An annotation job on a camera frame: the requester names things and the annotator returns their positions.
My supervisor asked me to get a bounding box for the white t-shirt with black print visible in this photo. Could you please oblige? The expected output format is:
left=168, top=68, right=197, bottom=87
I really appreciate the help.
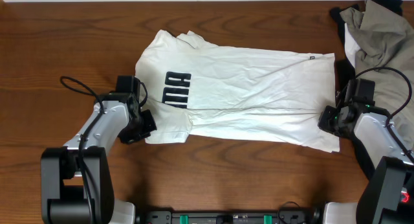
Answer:
left=135, top=30, right=340, bottom=152

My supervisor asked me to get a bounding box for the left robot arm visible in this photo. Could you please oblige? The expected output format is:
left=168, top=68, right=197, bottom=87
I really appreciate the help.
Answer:
left=41, top=76, right=157, bottom=224

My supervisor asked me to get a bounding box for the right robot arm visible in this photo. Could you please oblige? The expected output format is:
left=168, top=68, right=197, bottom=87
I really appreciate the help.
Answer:
left=318, top=79, right=413, bottom=224

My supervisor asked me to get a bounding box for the black garment with red tag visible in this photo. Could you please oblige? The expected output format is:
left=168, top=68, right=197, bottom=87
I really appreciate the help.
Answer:
left=330, top=0, right=413, bottom=156

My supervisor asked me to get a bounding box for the white garment under pile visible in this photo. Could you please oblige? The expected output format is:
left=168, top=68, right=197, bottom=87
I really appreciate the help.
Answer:
left=344, top=23, right=361, bottom=68

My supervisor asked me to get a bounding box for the olive grey garment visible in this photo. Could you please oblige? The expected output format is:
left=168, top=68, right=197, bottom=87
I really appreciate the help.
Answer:
left=339, top=0, right=414, bottom=150

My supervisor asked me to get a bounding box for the left black cable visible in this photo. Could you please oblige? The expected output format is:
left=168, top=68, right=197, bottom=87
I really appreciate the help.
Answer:
left=60, top=75, right=149, bottom=224

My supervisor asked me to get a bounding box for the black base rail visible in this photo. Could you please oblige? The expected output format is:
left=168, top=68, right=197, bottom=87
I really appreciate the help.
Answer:
left=135, top=201, right=323, bottom=224

